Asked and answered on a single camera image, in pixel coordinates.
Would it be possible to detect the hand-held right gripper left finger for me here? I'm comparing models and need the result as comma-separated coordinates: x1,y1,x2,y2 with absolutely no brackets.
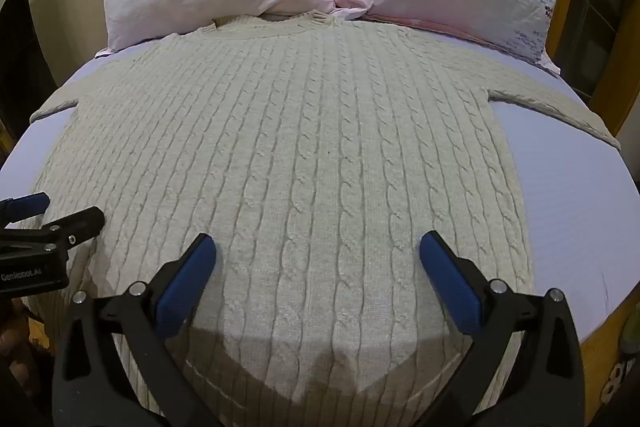
52,233,237,427

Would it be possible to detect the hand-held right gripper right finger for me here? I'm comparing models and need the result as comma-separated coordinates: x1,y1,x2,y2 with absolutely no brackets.
419,231,586,427

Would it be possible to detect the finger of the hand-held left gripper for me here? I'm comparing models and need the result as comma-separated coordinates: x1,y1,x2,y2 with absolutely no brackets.
0,207,106,261
0,192,51,224

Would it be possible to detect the cream cable-knit sweater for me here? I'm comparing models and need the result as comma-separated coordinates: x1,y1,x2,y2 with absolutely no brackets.
22,9,622,427

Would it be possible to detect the yellow wooden bed frame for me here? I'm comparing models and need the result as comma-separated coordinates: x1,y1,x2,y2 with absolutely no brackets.
545,0,640,142

